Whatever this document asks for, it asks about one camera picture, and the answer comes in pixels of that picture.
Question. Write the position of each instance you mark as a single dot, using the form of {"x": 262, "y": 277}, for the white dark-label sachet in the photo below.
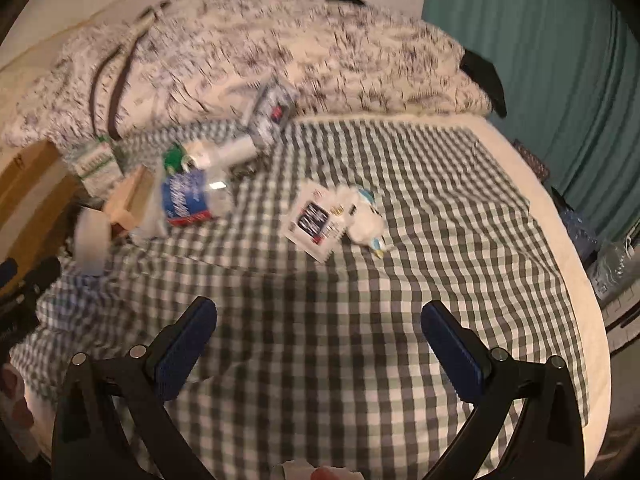
{"x": 318, "y": 219}

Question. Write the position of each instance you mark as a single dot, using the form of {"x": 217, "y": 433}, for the white mattress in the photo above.
{"x": 565, "y": 259}

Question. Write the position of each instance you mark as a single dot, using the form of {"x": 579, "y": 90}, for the green white medicine box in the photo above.
{"x": 97, "y": 167}

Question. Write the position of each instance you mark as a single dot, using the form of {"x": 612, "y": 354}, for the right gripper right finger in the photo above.
{"x": 547, "y": 442}

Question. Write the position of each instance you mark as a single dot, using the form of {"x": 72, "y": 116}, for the teal curtain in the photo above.
{"x": 570, "y": 75}

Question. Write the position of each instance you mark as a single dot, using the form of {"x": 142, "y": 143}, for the white plastic bottle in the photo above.
{"x": 204, "y": 154}

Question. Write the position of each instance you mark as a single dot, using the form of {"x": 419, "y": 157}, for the green checked cloth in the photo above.
{"x": 229, "y": 405}

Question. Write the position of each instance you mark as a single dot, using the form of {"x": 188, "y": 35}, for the floral folded duvet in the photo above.
{"x": 186, "y": 61}

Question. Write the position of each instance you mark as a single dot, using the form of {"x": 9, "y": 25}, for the tan paper box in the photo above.
{"x": 126, "y": 206}

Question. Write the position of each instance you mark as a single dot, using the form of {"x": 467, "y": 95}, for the brown cardboard box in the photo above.
{"x": 38, "y": 198}

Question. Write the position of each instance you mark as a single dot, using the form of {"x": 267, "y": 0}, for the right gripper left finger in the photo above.
{"x": 88, "y": 440}

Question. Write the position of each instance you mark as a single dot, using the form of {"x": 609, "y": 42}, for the clear blue-label floss jar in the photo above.
{"x": 196, "y": 196}

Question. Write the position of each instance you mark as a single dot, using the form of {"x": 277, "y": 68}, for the black garment behind duvet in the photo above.
{"x": 485, "y": 75}

